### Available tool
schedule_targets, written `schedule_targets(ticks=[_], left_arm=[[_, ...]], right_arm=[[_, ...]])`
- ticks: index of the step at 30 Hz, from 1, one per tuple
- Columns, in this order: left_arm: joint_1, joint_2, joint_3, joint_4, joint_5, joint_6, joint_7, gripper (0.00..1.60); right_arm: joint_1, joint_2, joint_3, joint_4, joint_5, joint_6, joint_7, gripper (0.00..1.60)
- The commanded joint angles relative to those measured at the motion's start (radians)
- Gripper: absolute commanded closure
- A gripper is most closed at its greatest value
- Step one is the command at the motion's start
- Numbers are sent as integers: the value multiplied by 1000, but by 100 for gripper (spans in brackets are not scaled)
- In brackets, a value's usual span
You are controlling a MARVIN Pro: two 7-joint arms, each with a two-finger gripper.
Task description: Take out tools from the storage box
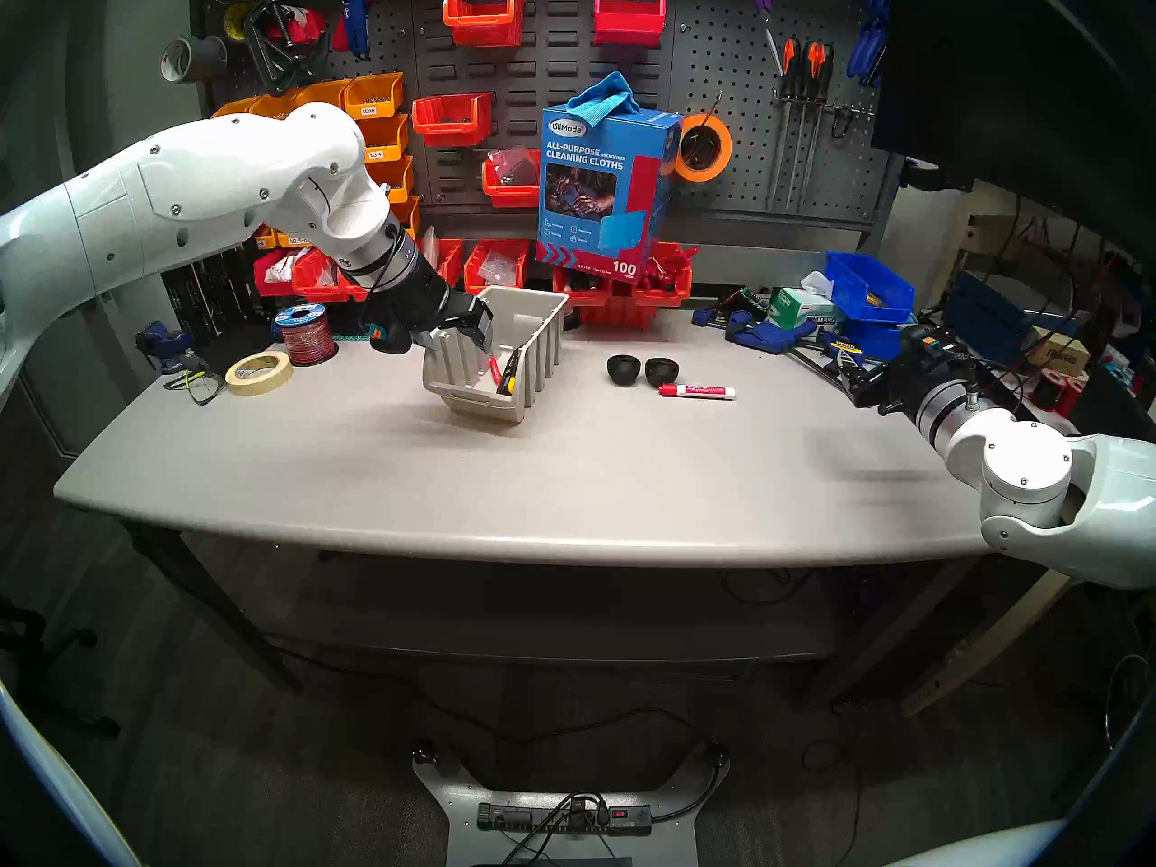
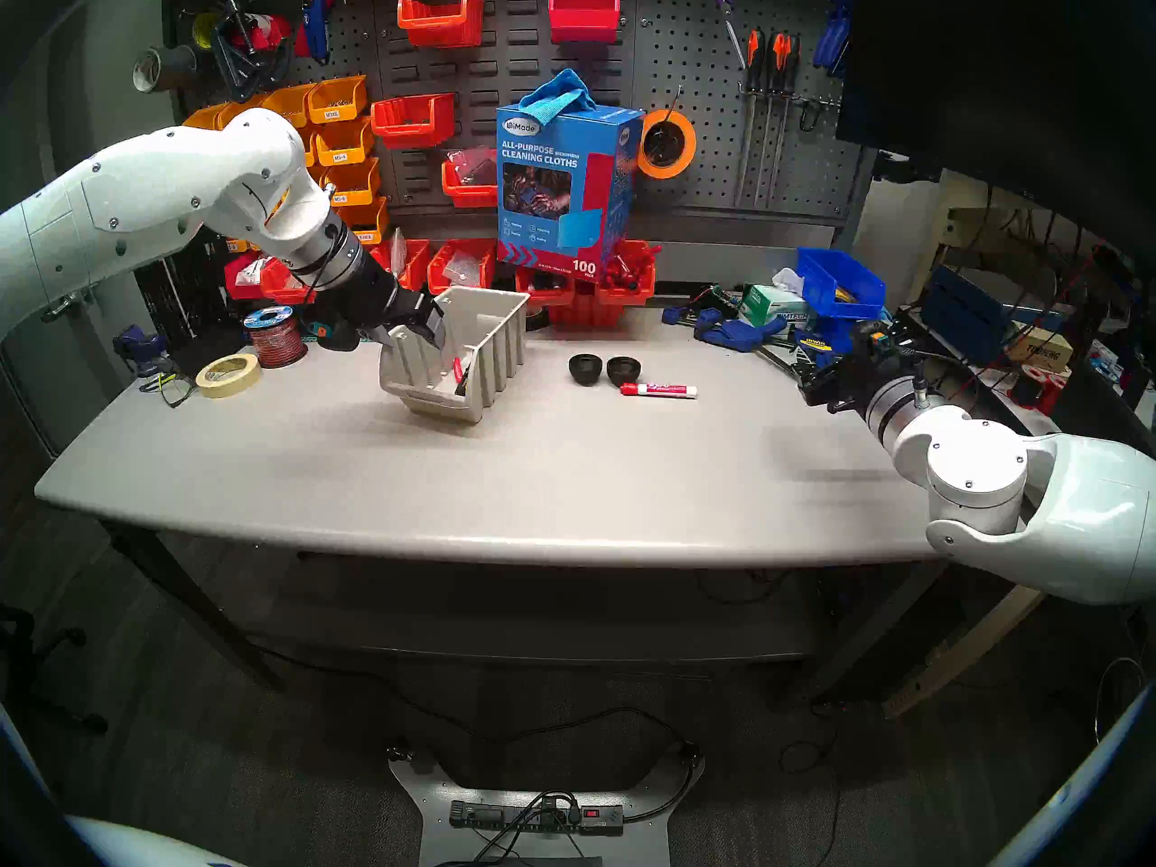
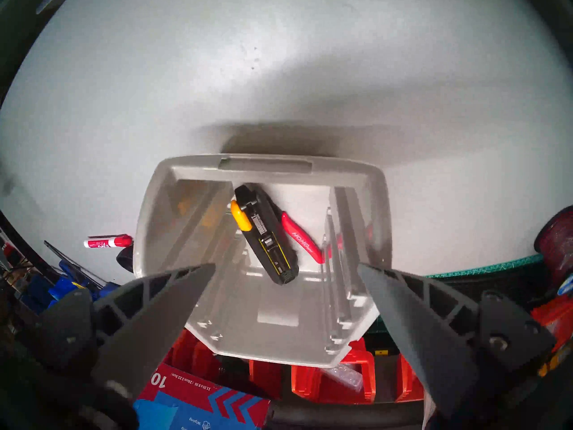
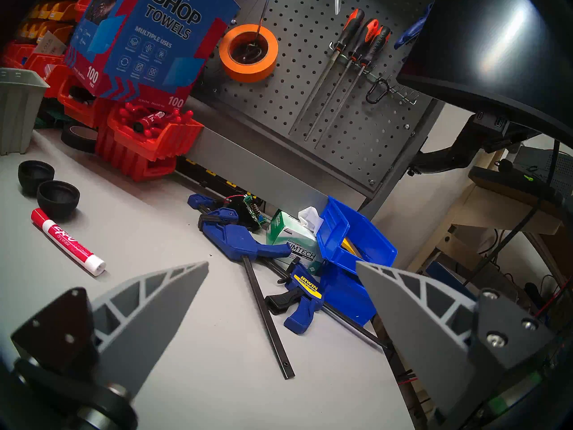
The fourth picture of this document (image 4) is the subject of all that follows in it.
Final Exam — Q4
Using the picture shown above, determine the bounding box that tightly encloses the orange bin labelled M3-6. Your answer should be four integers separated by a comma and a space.
49, 1, 79, 22

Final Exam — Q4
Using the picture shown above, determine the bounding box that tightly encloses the green white Kimtech wipes box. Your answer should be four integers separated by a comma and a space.
266, 206, 329, 275

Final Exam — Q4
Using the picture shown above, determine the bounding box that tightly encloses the clear bag with leaflet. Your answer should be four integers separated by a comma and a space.
36, 30, 68, 56

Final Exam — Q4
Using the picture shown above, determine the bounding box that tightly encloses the blue plastic bin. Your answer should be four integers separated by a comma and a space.
319, 263, 377, 327
316, 196, 398, 275

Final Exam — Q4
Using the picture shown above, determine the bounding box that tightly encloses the light wood side table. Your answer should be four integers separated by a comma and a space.
407, 183, 564, 300

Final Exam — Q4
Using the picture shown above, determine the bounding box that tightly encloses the grey vented equipment box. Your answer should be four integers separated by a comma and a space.
515, 145, 573, 197

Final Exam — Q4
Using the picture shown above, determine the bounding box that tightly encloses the black monitor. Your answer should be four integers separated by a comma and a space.
396, 0, 573, 147

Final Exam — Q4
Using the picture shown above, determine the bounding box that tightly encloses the beige plastic storage bin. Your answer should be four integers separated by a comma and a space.
0, 68, 50, 155

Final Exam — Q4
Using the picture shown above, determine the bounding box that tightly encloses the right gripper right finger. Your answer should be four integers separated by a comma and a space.
356, 261, 556, 430

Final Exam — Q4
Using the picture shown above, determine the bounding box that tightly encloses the dark grey pegboard panel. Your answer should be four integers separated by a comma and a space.
192, 0, 446, 197

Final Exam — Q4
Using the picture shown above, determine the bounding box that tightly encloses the black monitor mount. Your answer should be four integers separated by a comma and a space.
407, 113, 538, 176

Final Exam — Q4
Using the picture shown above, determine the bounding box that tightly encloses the stack of red bins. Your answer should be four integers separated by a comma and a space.
95, 120, 177, 182

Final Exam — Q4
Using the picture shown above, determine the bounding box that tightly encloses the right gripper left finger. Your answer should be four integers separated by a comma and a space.
10, 261, 210, 430

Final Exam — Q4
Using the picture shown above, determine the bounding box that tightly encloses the green cutting mat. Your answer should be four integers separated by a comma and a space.
34, 110, 63, 129

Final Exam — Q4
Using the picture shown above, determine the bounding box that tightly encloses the orange bin labelled HEX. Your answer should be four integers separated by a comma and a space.
40, 24, 74, 44

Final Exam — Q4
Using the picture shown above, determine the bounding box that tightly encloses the black round rubber cup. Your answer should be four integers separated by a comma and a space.
37, 180, 80, 220
18, 160, 55, 196

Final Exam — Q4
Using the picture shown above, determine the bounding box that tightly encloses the orange-red wall bin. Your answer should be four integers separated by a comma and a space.
74, 0, 97, 22

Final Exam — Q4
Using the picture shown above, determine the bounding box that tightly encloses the red shelf bin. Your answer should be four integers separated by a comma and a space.
2, 42, 38, 69
107, 103, 204, 162
27, 55, 68, 98
57, 75, 112, 129

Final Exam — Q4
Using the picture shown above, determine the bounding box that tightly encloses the orange tape roll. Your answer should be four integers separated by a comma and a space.
218, 24, 279, 83

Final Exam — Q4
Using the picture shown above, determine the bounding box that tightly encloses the red Expo marker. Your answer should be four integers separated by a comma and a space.
30, 208, 107, 276

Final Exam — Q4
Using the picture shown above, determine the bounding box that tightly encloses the black tape roll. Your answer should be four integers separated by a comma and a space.
60, 122, 99, 154

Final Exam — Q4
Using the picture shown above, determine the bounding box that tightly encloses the blue bar clamp yellow label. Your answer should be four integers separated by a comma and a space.
265, 254, 388, 349

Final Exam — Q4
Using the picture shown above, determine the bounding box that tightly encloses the black carabiner clip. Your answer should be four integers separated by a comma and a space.
366, 77, 389, 105

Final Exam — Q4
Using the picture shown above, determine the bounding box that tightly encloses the blue spring clamp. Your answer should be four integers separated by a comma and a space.
394, 4, 434, 50

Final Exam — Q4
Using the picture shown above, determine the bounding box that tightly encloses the blue cleaning cloths box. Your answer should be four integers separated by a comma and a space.
65, 0, 240, 109

